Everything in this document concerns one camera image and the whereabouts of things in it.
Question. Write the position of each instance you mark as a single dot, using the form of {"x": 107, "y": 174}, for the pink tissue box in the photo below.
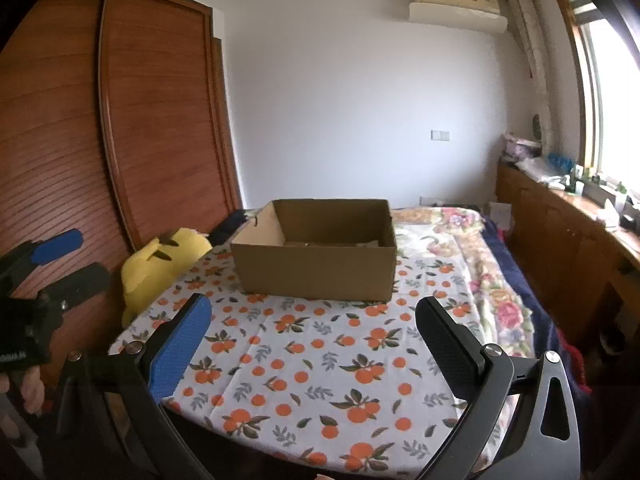
{"x": 516, "y": 148}

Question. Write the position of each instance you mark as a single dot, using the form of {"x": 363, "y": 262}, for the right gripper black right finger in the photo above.
{"x": 454, "y": 348}

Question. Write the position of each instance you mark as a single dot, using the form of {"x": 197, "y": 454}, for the floral quilt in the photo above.
{"x": 441, "y": 253}

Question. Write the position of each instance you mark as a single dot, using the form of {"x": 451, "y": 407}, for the wall air conditioner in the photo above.
{"x": 477, "y": 15}

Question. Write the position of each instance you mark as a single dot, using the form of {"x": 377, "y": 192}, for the yellow plush toy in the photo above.
{"x": 152, "y": 269}

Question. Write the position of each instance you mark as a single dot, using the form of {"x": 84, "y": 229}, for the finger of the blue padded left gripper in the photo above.
{"x": 54, "y": 248}

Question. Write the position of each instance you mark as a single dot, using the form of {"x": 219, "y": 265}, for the window with frame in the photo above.
{"x": 608, "y": 86}

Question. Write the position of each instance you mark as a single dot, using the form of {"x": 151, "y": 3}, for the wooden window cabinet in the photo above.
{"x": 585, "y": 276}

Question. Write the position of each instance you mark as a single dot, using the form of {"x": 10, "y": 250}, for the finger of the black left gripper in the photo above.
{"x": 76, "y": 288}

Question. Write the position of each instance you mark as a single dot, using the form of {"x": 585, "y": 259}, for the orange print bed sheet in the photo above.
{"x": 348, "y": 386}

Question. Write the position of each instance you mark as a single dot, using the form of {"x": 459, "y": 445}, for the white wall switch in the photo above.
{"x": 440, "y": 135}

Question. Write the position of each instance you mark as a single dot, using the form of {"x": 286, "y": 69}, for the person's left hand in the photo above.
{"x": 30, "y": 396}

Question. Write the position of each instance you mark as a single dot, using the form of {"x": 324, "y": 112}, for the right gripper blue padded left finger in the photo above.
{"x": 173, "y": 344}

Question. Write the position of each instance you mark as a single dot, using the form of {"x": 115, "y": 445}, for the dark blue blanket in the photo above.
{"x": 546, "y": 335}

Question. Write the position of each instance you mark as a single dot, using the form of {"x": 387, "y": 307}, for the brown cardboard box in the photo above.
{"x": 318, "y": 249}

